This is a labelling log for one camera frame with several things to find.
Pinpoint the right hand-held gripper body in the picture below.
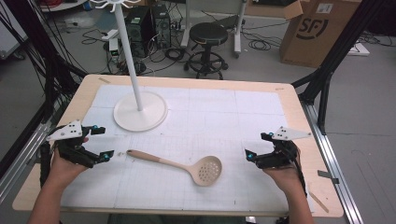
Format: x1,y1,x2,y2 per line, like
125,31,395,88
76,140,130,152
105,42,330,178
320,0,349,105
254,125,313,171

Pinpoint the white gridded mat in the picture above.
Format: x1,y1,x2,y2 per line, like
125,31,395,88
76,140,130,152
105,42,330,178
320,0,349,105
60,84,313,215

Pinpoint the open cardboard box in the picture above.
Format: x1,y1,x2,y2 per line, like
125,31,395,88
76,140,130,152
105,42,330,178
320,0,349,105
244,0,304,21

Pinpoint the black computer tower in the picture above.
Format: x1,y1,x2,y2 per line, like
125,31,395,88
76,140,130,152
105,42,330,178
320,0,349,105
151,4,173,49
124,7,154,59

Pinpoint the beige slotted spoon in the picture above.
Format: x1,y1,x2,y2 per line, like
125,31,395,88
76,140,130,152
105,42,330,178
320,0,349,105
125,148,223,188

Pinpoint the grey tape piece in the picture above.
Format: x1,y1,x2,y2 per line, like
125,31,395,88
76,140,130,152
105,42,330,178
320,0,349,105
317,169,340,185

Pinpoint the person's left hand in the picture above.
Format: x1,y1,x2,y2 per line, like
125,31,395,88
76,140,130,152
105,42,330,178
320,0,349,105
46,136,92,191

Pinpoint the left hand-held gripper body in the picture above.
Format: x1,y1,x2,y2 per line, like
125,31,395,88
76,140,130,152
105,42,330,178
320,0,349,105
46,119,102,169

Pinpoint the black metal frame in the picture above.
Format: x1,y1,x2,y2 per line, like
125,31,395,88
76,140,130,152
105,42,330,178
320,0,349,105
0,0,89,176
290,0,388,135

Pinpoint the aluminium rail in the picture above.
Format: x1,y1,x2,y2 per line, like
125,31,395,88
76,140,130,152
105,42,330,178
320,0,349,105
300,101,366,224
0,121,53,203

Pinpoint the white flat power strip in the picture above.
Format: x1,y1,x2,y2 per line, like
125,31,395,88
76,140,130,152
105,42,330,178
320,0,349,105
346,41,372,58

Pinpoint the white round table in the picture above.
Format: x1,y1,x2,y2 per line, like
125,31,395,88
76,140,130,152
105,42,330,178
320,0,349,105
39,0,89,13

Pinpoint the large cardboard box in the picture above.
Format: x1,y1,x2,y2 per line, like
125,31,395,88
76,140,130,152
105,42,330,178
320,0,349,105
278,0,364,69

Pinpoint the person's right hand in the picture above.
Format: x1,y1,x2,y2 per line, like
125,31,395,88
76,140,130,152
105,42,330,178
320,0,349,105
262,147,304,196

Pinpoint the black round stool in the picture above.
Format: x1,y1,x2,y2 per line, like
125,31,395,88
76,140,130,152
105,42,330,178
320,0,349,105
184,21,230,81

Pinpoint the small white device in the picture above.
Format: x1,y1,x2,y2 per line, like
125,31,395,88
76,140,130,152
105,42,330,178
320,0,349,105
107,37,121,63

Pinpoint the white hook stand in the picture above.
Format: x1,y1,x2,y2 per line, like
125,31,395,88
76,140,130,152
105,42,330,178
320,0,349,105
89,0,169,133

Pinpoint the coiled black cable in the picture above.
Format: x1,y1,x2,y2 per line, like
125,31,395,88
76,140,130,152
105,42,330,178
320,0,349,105
163,47,187,62
247,38,273,51

